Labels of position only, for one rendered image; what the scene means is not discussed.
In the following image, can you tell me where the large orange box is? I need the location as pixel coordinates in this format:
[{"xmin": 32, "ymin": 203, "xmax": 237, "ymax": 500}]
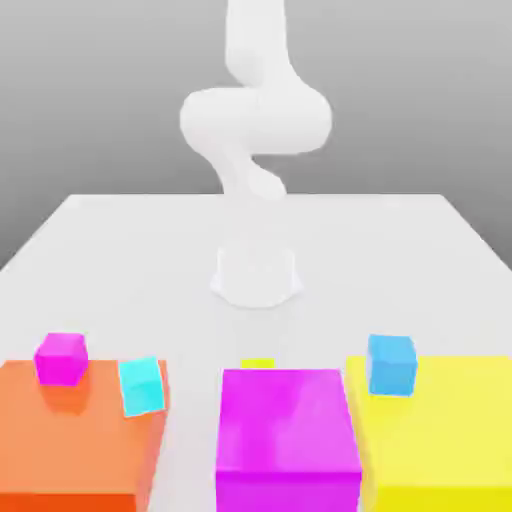
[{"xmin": 0, "ymin": 358, "xmax": 171, "ymax": 512}]

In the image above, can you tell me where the small cyan cube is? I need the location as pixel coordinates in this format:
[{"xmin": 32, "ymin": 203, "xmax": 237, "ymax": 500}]
[{"xmin": 118, "ymin": 355, "xmax": 167, "ymax": 418}]

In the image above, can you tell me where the large magenta box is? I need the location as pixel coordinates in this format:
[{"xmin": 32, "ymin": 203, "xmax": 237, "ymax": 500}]
[{"xmin": 215, "ymin": 368, "xmax": 364, "ymax": 512}]

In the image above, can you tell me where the small blue cube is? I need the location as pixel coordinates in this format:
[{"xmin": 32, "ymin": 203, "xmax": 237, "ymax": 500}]
[{"xmin": 366, "ymin": 333, "xmax": 419, "ymax": 398}]

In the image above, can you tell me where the large yellow box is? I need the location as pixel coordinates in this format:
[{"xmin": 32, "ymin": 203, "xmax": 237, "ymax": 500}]
[{"xmin": 345, "ymin": 354, "xmax": 512, "ymax": 512}]

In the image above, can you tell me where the small magenta cube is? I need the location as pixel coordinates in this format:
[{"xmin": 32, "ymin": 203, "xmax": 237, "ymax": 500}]
[{"xmin": 33, "ymin": 332, "xmax": 90, "ymax": 388}]

